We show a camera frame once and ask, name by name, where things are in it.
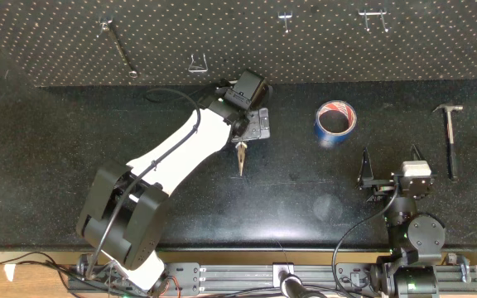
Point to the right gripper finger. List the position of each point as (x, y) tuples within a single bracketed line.
[(364, 169), (415, 155)]

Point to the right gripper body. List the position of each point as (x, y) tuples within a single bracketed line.
[(412, 188)]

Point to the wrench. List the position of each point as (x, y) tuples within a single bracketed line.
[(120, 49)]

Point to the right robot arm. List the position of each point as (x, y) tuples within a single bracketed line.
[(425, 238)]

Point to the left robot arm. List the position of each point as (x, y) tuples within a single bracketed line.
[(189, 145)]

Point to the black pegboard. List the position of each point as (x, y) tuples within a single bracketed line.
[(304, 49)]

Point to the hammer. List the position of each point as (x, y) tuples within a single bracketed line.
[(450, 132)]

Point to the roll of blue tape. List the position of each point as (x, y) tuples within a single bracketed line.
[(325, 134)]

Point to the black and white pliers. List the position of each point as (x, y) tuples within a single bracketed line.
[(241, 159)]

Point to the black pole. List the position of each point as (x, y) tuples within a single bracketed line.
[(296, 288)]

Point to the double metal hook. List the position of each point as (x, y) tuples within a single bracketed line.
[(373, 13)]

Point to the looped metal hook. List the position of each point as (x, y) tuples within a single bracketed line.
[(198, 70)]

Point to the white paper label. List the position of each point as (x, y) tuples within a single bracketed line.
[(9, 271)]

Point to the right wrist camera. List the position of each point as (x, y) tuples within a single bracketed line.
[(415, 169)]

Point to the mounting rail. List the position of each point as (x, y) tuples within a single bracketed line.
[(238, 275)]

